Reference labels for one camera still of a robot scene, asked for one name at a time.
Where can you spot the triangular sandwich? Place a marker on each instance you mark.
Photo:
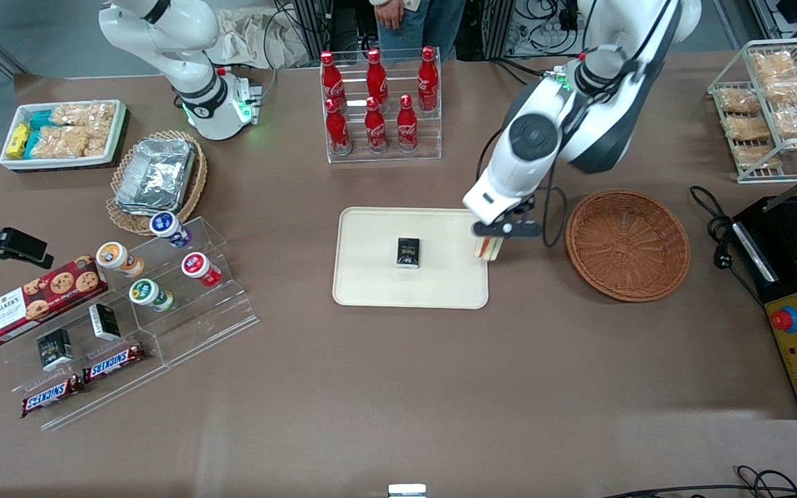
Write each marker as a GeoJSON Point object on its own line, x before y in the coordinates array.
{"type": "Point", "coordinates": [488, 247]}

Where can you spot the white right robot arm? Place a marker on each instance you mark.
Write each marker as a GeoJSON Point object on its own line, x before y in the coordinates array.
{"type": "Point", "coordinates": [191, 69]}

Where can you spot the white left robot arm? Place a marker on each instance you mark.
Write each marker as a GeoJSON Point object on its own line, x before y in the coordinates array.
{"type": "Point", "coordinates": [578, 111]}

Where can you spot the brown wicker basket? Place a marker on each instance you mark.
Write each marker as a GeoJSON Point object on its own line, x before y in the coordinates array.
{"type": "Point", "coordinates": [627, 245]}

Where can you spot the white rectangular snack tray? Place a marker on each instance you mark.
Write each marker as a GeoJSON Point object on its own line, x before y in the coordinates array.
{"type": "Point", "coordinates": [119, 131]}

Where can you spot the cream plastic tray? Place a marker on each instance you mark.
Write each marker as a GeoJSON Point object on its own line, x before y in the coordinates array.
{"type": "Point", "coordinates": [371, 277]}

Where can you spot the light woven basket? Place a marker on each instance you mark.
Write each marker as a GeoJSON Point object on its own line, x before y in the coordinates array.
{"type": "Point", "coordinates": [194, 187]}

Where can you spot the person's right hand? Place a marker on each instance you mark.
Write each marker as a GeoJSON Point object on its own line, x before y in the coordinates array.
{"type": "Point", "coordinates": [390, 14]}

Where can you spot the red Walkers cookie box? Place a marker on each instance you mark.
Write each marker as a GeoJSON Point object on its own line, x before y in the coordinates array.
{"type": "Point", "coordinates": [32, 304]}

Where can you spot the orange yogurt cup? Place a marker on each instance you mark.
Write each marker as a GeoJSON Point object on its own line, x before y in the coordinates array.
{"type": "Point", "coordinates": [115, 256]}

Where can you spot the small black carton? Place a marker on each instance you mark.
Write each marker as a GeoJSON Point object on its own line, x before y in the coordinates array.
{"type": "Point", "coordinates": [104, 321]}
{"type": "Point", "coordinates": [55, 349]}

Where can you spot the yellow snack pack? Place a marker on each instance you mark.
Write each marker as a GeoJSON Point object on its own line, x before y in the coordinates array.
{"type": "Point", "coordinates": [18, 140]}

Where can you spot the clear rice cracker pack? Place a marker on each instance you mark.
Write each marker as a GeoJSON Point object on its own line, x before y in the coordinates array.
{"type": "Point", "coordinates": [84, 113]}
{"type": "Point", "coordinates": [59, 142]}

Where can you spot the green yogurt cup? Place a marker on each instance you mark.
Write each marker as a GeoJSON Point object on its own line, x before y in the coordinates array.
{"type": "Point", "coordinates": [146, 293]}

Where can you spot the clear acrylic bottle rack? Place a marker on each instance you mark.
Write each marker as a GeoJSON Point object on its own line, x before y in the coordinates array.
{"type": "Point", "coordinates": [433, 138]}

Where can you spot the teal snack pack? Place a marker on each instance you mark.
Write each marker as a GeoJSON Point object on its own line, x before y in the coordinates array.
{"type": "Point", "coordinates": [40, 120]}

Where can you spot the small black box gold print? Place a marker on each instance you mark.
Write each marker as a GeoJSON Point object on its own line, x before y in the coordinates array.
{"type": "Point", "coordinates": [408, 252]}

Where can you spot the Snickers bar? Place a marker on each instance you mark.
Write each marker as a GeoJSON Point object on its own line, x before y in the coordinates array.
{"type": "Point", "coordinates": [51, 395]}
{"type": "Point", "coordinates": [113, 362]}

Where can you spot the blue lid yogurt cup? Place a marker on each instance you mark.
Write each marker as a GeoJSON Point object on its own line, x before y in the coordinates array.
{"type": "Point", "coordinates": [165, 226]}

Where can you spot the red cola bottle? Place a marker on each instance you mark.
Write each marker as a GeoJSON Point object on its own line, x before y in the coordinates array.
{"type": "Point", "coordinates": [407, 128]}
{"type": "Point", "coordinates": [427, 79]}
{"type": "Point", "coordinates": [375, 128]}
{"type": "Point", "coordinates": [376, 76]}
{"type": "Point", "coordinates": [337, 131]}
{"type": "Point", "coordinates": [331, 79]}

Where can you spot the stack of foil trays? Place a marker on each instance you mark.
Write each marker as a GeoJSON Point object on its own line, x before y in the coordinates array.
{"type": "Point", "coordinates": [156, 173]}

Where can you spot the red yogurt cup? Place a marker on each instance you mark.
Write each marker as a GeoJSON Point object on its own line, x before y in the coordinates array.
{"type": "Point", "coordinates": [197, 266]}

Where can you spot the clear acrylic step display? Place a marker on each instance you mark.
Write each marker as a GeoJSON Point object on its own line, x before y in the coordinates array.
{"type": "Point", "coordinates": [212, 325]}

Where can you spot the person body in cream jacket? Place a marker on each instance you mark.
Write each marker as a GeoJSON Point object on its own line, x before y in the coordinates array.
{"type": "Point", "coordinates": [433, 28]}

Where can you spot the black appliance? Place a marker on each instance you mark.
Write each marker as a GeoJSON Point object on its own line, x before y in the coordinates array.
{"type": "Point", "coordinates": [786, 249]}

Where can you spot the beige crumpled cloth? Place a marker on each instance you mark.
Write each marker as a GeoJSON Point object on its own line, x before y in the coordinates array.
{"type": "Point", "coordinates": [246, 38]}

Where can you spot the silver object at table edge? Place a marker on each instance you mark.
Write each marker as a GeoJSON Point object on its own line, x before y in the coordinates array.
{"type": "Point", "coordinates": [407, 490]}

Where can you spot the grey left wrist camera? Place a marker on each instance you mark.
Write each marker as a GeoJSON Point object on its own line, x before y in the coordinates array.
{"type": "Point", "coordinates": [507, 227]}

